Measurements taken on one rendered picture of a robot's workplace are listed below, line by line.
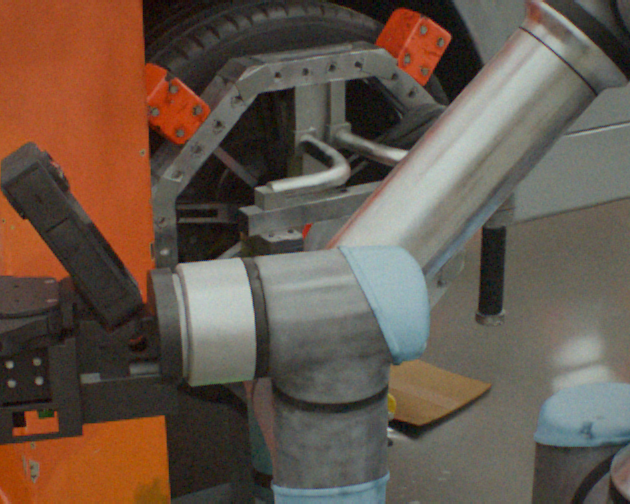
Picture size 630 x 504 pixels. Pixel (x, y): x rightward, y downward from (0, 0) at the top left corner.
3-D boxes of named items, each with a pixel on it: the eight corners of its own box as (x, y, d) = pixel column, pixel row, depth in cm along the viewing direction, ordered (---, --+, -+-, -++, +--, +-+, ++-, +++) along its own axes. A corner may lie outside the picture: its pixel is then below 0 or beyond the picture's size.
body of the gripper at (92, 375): (-17, 449, 74) (188, 426, 77) (-34, 308, 72) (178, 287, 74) (-15, 401, 81) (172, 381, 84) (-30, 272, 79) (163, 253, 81)
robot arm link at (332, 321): (434, 393, 80) (438, 266, 77) (259, 414, 78) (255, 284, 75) (397, 339, 87) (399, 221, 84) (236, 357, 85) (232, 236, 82)
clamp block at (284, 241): (273, 248, 176) (272, 211, 174) (305, 270, 169) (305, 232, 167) (239, 255, 174) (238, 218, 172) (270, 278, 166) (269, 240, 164)
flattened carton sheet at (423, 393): (330, 328, 362) (330, 317, 360) (491, 389, 327) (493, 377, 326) (254, 364, 342) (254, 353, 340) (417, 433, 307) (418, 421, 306)
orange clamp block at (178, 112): (191, 98, 185) (148, 60, 180) (215, 110, 179) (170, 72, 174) (161, 136, 185) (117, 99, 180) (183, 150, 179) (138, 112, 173)
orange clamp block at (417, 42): (397, 76, 202) (426, 27, 201) (425, 88, 195) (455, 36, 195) (366, 56, 197) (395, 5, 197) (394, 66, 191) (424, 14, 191)
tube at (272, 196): (311, 152, 190) (310, 82, 186) (381, 189, 174) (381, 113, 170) (201, 171, 182) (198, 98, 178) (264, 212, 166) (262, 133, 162)
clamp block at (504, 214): (477, 205, 191) (479, 171, 189) (515, 224, 184) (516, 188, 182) (449, 211, 189) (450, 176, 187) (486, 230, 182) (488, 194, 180)
